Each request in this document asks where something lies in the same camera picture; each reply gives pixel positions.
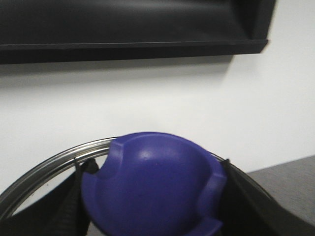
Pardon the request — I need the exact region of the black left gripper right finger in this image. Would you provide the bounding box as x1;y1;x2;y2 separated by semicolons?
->
217;159;315;236

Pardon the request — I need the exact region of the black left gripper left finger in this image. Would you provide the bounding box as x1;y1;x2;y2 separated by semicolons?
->
0;159;99;236

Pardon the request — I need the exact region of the glass pot lid blue knob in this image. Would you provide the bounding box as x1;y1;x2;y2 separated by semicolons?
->
0;131;274;236

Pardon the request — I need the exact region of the black range hood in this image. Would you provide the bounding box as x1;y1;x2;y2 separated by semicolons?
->
0;0;276;64

